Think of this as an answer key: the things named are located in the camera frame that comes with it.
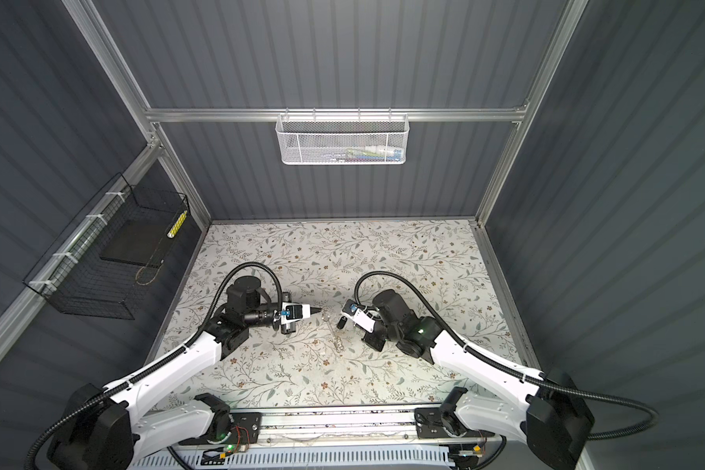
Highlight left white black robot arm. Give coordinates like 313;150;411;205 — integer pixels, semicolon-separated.
47;276;319;469

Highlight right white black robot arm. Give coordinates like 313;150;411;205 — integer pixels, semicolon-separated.
342;289;595;469

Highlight floral table mat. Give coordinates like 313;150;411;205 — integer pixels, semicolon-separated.
159;219;520;410

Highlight yellow marker in basket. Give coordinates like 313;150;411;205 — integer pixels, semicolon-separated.
166;210;189;239

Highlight black pad in basket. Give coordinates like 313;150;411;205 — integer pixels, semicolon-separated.
100;221;174;268

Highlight pens in white basket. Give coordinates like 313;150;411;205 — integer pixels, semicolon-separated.
321;146;405;164

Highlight left black corrugated cable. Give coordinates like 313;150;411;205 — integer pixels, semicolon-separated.
24;261;286;470

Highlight black corrugated cable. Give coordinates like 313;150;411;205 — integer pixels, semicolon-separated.
24;261;286;470
351;269;662;442

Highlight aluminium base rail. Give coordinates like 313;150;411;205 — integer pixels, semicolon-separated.
93;403;506;450

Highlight white ventilated cable duct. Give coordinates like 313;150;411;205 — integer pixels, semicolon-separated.
105;445;456;470

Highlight right black corrugated cable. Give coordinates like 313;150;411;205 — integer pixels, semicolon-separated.
351;269;662;442

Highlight white wire mesh basket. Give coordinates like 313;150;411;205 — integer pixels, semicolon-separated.
275;112;410;166

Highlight black wire basket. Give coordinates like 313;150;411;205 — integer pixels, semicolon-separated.
23;176;190;320

